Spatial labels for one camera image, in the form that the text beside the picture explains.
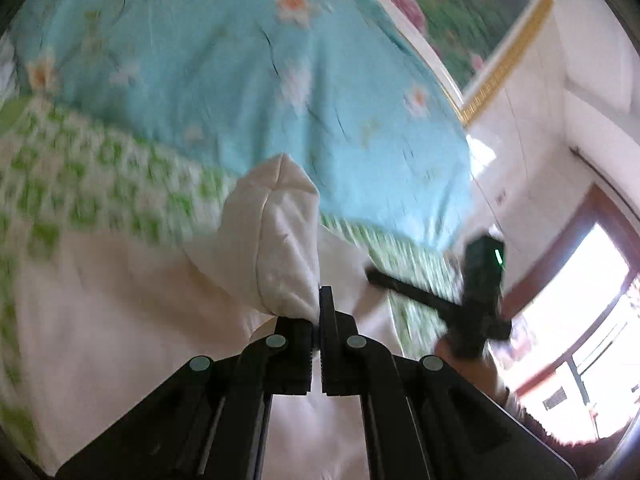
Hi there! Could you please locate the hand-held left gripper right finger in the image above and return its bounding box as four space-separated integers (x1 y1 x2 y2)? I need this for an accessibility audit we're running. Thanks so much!
319 285 578 480

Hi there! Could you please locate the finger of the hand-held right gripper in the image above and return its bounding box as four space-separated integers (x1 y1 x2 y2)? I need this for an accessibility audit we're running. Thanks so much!
365 266 466 317

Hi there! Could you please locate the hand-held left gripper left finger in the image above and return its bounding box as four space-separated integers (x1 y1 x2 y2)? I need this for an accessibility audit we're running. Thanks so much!
56 316 317 480

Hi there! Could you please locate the white pillow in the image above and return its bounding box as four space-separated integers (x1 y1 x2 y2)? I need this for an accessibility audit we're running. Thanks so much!
15 152 401 480

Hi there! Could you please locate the person's right hand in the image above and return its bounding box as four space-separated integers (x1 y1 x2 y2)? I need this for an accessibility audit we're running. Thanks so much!
433 334 507 402

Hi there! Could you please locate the brown framed window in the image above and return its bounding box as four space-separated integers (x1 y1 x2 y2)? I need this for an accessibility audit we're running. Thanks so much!
502 182 640 443

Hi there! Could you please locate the gold framed floral painting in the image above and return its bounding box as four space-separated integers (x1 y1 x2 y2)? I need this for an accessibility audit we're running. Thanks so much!
320 0 555 127

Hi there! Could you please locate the green patterned bed sheet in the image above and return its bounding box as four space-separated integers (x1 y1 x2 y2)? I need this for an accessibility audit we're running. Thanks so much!
0 95 466 461

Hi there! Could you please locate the blue floral quilt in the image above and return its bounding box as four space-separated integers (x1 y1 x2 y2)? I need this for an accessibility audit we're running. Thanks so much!
10 0 475 252

